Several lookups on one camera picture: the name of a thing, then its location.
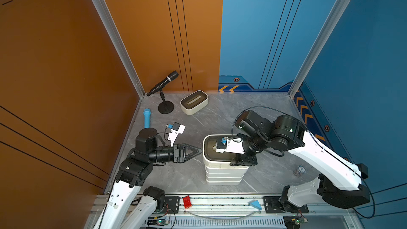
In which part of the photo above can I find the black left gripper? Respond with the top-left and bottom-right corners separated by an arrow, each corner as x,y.
148,144 -> 201,164

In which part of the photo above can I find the cream box brown lid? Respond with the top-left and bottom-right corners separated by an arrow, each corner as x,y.
180,90 -> 209,116
202,134 -> 249,170

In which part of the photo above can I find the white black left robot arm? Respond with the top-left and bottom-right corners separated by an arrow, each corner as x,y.
94,128 -> 202,229

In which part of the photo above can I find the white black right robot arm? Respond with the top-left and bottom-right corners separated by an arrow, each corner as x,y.
216,109 -> 373,213

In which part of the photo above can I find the black microphone on stand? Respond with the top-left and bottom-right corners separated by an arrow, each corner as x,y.
146,70 -> 179,115

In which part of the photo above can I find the small round metal disc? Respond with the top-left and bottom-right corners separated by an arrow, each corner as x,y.
293,165 -> 306,178

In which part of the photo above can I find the blue toy microphone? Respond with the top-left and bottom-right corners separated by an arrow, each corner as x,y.
143,108 -> 151,128

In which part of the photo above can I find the right circuit board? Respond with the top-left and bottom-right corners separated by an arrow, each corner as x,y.
283,216 -> 308,229

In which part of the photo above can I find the circuit board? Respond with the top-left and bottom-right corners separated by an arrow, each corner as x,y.
146,217 -> 170,228
283,216 -> 308,229

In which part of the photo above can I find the left circuit board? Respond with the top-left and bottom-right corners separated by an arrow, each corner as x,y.
146,217 -> 170,228

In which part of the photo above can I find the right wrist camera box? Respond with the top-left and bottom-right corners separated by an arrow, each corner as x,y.
214,137 -> 245,154

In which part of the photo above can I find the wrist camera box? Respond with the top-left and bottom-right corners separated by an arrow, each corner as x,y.
214,137 -> 245,154
167,122 -> 185,147

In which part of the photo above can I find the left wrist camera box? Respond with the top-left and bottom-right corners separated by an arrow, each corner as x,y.
167,122 -> 185,147

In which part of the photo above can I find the blue triangular piece on rail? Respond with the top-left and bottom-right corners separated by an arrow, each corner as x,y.
249,200 -> 262,211

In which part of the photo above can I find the red block on rail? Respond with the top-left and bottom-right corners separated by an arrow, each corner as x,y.
182,196 -> 192,209

